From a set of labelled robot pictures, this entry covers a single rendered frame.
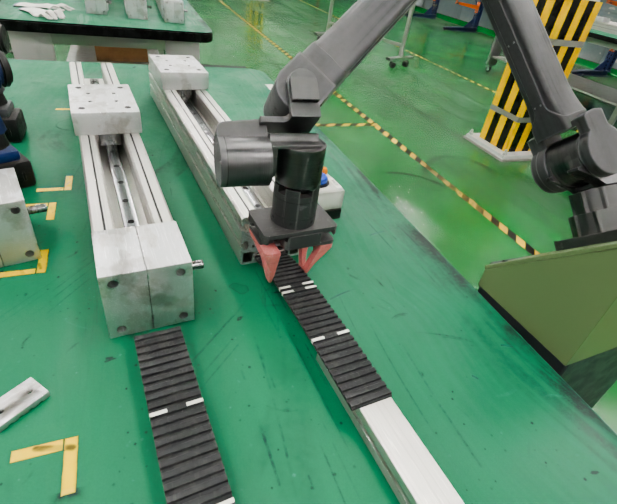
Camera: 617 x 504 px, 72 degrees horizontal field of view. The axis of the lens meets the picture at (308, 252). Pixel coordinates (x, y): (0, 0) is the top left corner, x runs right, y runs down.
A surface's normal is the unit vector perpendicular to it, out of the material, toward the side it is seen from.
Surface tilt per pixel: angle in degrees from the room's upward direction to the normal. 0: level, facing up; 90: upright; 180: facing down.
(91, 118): 90
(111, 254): 0
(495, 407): 0
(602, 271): 90
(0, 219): 90
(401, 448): 0
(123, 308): 90
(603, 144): 45
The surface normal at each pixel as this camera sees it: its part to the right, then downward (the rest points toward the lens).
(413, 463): 0.13, -0.80
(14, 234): 0.56, 0.54
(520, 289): -0.91, 0.15
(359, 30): 0.36, -0.11
